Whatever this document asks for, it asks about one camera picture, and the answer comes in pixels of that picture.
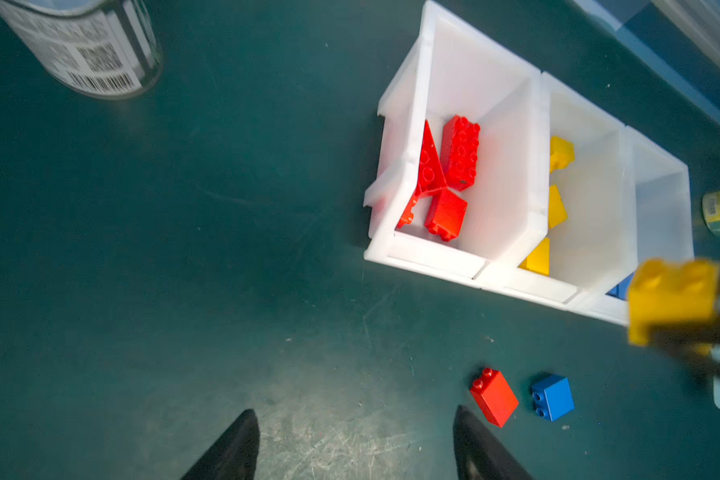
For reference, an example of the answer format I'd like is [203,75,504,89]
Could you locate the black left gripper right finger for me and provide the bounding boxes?
[453,405,532,480]

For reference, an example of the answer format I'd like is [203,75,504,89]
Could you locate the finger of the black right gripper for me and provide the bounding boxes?
[648,315,720,347]

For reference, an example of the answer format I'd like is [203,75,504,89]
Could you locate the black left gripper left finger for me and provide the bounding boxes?
[181,409,260,480]

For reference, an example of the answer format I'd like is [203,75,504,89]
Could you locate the yellow brick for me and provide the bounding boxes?
[548,185,568,229]
[627,258,720,347]

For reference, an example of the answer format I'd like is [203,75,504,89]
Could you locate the yellow brick binned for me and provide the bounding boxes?
[519,238,551,276]
[550,136,575,173]

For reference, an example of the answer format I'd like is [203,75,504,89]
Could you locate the red long brick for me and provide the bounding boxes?
[414,121,447,199]
[440,116,481,192]

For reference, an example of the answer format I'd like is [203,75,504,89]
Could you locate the blue brick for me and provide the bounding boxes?
[607,273,634,301]
[530,374,575,421]

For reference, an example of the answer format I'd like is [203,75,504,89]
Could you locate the red small brick binned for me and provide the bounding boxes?
[396,194,419,229]

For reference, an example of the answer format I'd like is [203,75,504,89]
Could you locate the red brick centre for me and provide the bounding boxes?
[425,188,468,242]

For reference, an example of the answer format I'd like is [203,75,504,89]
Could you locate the white left bin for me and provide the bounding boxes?
[364,1,549,290]

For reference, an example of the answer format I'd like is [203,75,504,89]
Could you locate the silver tin can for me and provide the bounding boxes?
[0,0,163,100]

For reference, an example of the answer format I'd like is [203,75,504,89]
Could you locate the aluminium frame rail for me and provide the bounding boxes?
[652,0,720,69]

